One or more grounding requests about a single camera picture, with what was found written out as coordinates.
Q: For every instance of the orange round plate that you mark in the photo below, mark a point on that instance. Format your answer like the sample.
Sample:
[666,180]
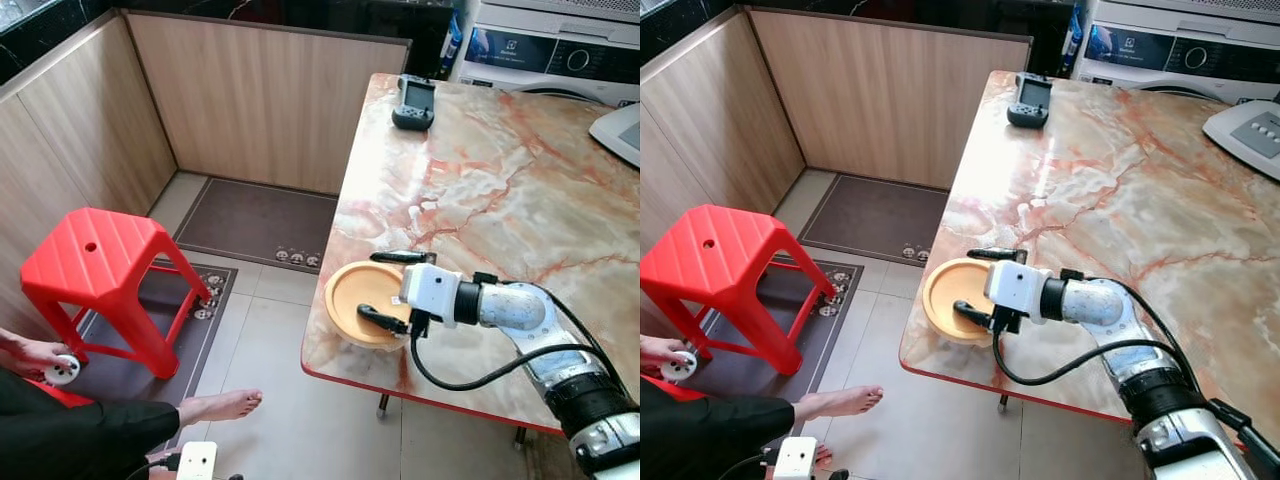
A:
[355,290]
[950,295]

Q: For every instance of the white round plastic object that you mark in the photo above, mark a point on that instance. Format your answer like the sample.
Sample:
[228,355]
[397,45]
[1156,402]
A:
[681,366]
[63,370]

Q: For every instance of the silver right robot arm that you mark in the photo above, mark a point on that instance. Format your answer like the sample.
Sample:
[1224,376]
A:
[1095,302]
[515,305]

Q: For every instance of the person hand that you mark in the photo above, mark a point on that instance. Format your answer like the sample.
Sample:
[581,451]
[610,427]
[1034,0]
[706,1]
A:
[30,352]
[660,352]

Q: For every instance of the marble-top table red rim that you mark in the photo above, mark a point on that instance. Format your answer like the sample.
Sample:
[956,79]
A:
[500,190]
[1130,200]

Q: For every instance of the dark brown door mat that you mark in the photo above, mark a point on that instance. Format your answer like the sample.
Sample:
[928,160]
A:
[255,220]
[875,215]

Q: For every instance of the black handheld controller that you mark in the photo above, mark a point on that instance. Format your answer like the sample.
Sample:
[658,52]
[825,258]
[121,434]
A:
[413,105]
[1030,103]

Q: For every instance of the wood counter black top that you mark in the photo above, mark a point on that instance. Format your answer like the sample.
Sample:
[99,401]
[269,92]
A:
[260,110]
[880,100]

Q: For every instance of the blue bottle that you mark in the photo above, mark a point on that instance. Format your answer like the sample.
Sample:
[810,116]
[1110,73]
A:
[1075,40]
[452,45]

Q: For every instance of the grey patterned floor mat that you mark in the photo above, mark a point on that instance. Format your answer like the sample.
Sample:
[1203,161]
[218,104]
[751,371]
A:
[745,380]
[125,385]

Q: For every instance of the white washing machine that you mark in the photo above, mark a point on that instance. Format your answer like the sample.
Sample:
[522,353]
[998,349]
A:
[1180,50]
[540,50]

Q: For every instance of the red plastic seat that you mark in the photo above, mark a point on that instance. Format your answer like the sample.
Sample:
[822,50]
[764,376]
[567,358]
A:
[665,388]
[60,394]

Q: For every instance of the red plastic stool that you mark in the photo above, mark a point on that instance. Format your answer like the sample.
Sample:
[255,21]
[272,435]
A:
[715,250]
[95,250]

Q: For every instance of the person leg black trousers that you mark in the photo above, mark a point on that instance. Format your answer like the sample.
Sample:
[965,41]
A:
[80,435]
[700,440]

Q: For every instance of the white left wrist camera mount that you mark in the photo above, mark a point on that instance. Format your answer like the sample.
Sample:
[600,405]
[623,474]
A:
[795,458]
[197,460]

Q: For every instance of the white pedestal fan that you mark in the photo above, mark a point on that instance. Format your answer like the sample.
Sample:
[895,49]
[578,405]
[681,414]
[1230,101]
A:
[622,132]
[1250,135]

